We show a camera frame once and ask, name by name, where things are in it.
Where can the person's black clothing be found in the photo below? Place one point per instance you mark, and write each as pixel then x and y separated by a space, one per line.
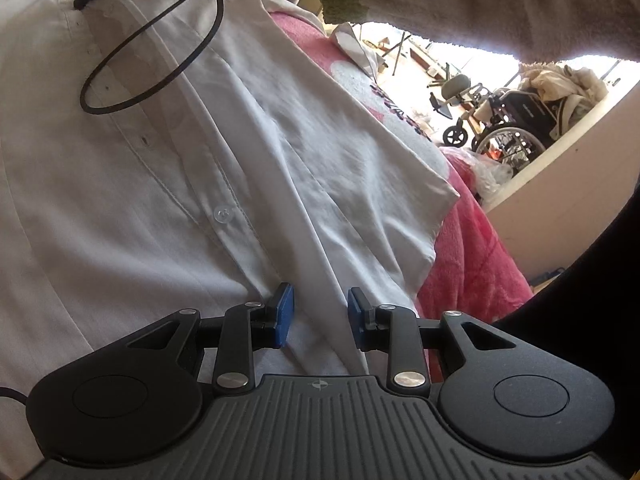
pixel 590 310

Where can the beige bundle pile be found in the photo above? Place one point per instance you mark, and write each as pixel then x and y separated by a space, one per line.
pixel 555 80

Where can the grey wheeled chair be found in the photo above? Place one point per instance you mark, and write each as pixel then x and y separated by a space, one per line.
pixel 457 85

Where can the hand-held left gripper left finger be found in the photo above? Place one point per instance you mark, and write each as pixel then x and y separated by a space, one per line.
pixel 284 315

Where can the pink floral blanket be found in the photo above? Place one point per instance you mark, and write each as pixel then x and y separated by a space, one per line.
pixel 475 260

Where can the black wheelchair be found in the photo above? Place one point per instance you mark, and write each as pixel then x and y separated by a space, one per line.
pixel 515 115

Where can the white shirt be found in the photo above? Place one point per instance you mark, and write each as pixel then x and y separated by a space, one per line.
pixel 150 185

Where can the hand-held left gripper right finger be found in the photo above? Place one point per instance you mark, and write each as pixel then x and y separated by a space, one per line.
pixel 356 320

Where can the red plastic bag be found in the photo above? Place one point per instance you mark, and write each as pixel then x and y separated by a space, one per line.
pixel 492 175

